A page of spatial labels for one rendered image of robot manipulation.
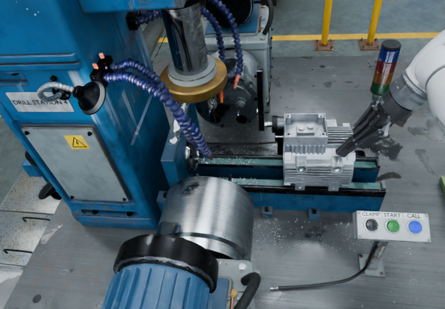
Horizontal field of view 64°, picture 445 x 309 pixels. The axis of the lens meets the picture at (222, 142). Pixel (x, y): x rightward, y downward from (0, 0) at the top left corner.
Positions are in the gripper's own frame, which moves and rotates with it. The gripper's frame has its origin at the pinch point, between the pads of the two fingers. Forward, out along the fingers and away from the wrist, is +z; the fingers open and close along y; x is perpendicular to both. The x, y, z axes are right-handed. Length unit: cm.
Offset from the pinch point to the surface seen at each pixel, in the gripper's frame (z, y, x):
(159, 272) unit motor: -2, 49, -44
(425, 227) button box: -3.9, 21.4, 16.7
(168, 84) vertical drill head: 5, -1, -52
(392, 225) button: -0.6, 21.8, 9.6
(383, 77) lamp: -6.8, -33.2, 13.8
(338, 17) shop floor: 78, -283, 89
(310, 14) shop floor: 91, -290, 66
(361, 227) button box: 3.8, 22.3, 4.2
